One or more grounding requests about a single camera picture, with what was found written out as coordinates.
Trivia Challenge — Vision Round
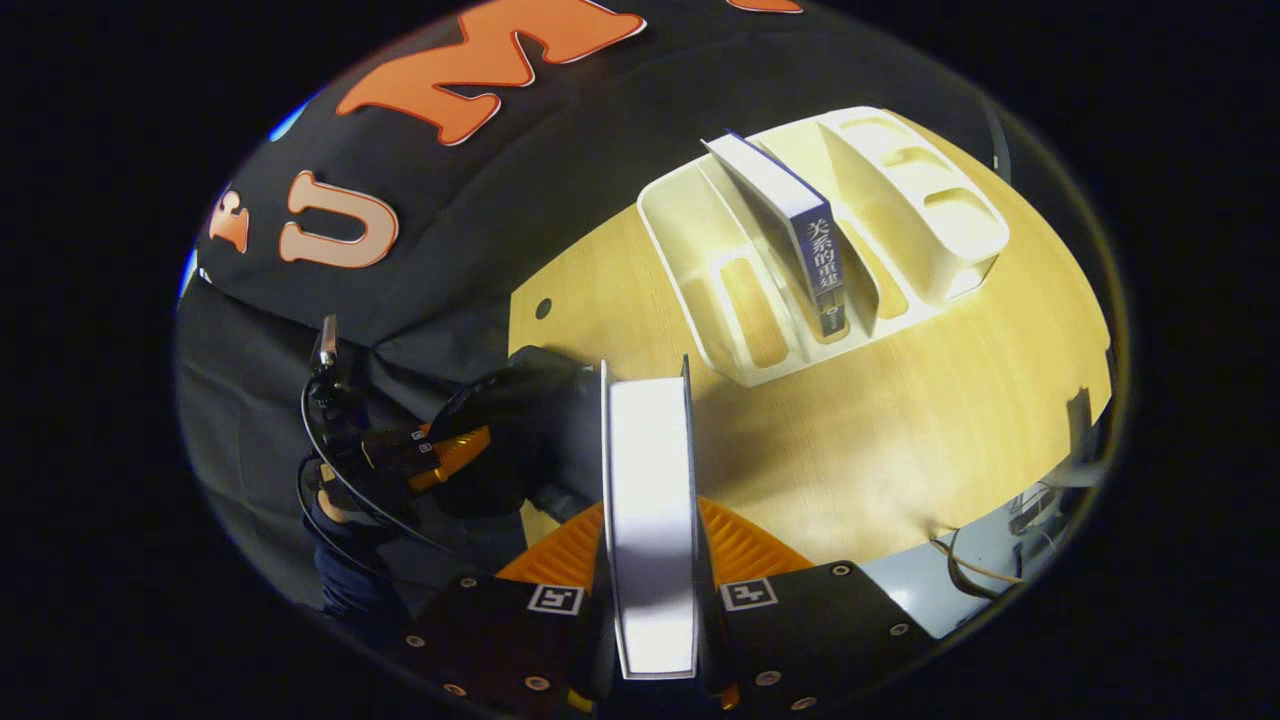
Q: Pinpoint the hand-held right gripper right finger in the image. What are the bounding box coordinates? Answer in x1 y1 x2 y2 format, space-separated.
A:
697 497 936 714

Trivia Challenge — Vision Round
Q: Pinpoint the black side drape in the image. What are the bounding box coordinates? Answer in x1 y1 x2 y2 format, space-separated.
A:
175 275 521 621

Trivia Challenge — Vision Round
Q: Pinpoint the blue spine book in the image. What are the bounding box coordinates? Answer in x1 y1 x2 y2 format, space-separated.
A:
702 130 850 340

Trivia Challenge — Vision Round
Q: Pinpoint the white plastic bookshelf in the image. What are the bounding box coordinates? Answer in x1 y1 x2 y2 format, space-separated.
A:
637 105 1012 390

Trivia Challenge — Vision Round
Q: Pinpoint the thin black pole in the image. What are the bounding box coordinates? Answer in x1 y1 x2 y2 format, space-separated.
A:
983 98 1013 183

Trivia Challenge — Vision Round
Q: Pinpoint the white grey book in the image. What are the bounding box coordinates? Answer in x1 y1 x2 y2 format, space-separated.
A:
599 354 702 682

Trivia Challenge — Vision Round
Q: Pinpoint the loose floor cable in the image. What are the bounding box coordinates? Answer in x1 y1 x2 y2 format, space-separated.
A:
930 528 1029 593

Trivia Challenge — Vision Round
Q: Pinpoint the white floor equipment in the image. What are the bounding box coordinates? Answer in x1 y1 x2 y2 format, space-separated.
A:
1008 478 1096 541

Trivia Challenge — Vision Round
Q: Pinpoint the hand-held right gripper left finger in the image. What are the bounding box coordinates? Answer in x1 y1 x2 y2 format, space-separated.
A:
395 500 613 716

